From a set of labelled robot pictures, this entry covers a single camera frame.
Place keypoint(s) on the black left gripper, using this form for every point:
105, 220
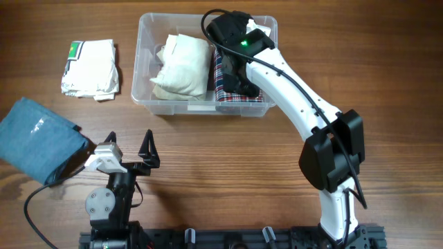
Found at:
150, 158

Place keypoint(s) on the white shirt green tag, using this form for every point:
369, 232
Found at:
91, 71

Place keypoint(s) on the blue denim jeans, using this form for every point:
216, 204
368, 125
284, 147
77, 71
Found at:
38, 141

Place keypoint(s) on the cream cloth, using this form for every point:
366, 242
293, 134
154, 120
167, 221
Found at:
186, 64

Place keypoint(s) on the red navy plaid shirt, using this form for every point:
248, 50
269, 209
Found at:
220, 94

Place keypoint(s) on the black garment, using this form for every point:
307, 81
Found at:
234, 76

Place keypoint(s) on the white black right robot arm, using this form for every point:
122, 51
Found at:
333, 141

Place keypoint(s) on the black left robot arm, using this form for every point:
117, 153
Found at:
109, 207

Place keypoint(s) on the white label in container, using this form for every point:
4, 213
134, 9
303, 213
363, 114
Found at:
201, 108

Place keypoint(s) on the clear plastic storage container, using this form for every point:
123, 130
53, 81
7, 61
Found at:
153, 31

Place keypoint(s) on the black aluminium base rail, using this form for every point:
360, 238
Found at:
296, 237

